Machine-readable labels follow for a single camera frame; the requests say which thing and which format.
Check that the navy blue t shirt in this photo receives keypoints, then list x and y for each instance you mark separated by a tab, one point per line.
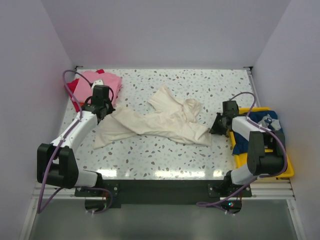
268	119

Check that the pink folded t shirt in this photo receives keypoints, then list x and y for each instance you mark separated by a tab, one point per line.
83	90

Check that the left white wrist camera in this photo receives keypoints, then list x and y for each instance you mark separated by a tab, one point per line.
98	82

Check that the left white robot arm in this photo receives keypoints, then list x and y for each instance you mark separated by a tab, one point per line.
56	161

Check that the cream t shirt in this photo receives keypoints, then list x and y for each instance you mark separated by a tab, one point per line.
173	118

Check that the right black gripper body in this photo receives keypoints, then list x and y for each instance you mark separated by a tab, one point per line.
218	127

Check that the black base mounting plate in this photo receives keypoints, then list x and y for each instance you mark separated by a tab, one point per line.
155	192

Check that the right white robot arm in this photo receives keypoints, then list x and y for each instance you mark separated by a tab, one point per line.
266	153

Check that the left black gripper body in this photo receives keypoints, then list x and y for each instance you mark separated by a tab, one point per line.
109	107

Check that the aluminium frame rail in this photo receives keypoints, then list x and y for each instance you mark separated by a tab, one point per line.
280	189

